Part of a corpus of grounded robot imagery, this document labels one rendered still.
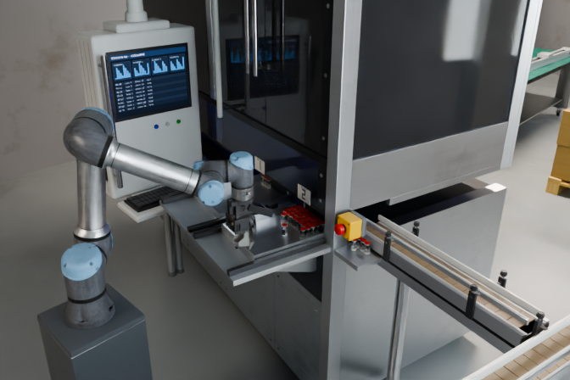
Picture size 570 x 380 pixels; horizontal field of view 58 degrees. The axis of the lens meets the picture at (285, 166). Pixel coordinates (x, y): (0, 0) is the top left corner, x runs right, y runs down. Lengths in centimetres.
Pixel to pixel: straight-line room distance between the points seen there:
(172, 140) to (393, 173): 114
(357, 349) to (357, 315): 18
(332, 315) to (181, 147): 112
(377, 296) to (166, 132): 123
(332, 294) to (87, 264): 90
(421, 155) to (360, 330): 76
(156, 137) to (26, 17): 267
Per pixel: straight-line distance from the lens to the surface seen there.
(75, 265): 169
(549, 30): 971
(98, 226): 179
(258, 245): 192
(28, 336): 316
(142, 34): 241
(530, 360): 153
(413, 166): 203
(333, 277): 198
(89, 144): 153
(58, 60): 512
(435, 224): 227
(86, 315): 177
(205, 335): 290
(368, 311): 223
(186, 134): 261
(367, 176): 187
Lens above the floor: 188
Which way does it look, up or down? 23 degrees down
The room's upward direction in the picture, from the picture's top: straight up
